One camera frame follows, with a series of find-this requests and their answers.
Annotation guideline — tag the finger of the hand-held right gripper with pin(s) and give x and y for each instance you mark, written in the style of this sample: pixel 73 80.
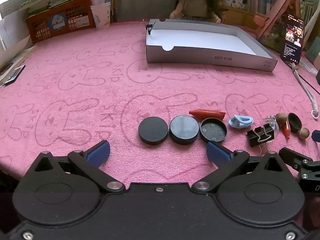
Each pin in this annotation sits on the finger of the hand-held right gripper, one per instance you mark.
pixel 295 162
pixel 316 135

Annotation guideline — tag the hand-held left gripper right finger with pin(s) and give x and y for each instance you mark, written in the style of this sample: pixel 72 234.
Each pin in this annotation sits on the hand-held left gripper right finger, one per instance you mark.
pixel 217 155

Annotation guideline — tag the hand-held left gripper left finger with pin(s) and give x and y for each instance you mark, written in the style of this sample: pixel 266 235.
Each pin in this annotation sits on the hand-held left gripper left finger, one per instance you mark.
pixel 100 152

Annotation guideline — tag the brown wooden nut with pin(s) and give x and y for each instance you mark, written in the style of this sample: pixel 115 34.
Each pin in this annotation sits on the brown wooden nut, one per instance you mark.
pixel 304 133
pixel 281 118

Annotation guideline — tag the small black round lid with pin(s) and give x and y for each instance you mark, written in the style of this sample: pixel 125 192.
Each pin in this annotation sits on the small black round lid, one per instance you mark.
pixel 295 123

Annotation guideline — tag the blue hair clip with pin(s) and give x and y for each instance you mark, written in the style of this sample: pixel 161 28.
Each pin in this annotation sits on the blue hair clip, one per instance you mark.
pixel 240 122

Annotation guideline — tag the black binder clip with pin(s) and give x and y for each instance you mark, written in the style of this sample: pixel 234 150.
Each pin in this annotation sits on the black binder clip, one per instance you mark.
pixel 149 27
pixel 258 136

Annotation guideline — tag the grey cardboard box lid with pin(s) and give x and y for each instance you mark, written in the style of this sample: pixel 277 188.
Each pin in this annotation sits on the grey cardboard box lid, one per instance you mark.
pixel 200 38

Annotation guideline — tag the clear plastic capsule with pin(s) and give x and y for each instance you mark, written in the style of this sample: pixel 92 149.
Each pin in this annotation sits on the clear plastic capsule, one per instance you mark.
pixel 271 126

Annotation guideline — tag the pink rabbit-print towel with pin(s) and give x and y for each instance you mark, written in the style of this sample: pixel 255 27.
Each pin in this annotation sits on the pink rabbit-print towel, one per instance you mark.
pixel 75 105

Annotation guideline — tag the black smartphone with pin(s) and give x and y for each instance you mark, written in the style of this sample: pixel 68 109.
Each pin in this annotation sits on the black smartphone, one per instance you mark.
pixel 293 40

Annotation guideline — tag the white stand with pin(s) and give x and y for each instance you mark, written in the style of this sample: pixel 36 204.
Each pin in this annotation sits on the white stand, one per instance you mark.
pixel 311 27

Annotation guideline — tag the black card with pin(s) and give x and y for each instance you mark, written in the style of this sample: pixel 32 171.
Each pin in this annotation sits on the black card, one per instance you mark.
pixel 15 75

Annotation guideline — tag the flat notebook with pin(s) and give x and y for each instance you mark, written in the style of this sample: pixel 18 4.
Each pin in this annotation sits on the flat notebook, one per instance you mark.
pixel 17 58

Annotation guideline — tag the orange plastic basket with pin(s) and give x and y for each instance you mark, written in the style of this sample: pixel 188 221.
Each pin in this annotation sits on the orange plastic basket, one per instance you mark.
pixel 75 17

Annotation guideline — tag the white paper cup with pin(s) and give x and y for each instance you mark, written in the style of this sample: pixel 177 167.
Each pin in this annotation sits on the white paper cup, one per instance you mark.
pixel 101 15

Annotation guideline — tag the wooden drawer unit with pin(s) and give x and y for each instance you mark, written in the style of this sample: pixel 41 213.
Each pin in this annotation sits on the wooden drawer unit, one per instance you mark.
pixel 243 16

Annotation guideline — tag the brown-haired doll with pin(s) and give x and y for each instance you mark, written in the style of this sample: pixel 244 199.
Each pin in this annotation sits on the brown-haired doll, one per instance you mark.
pixel 197 5

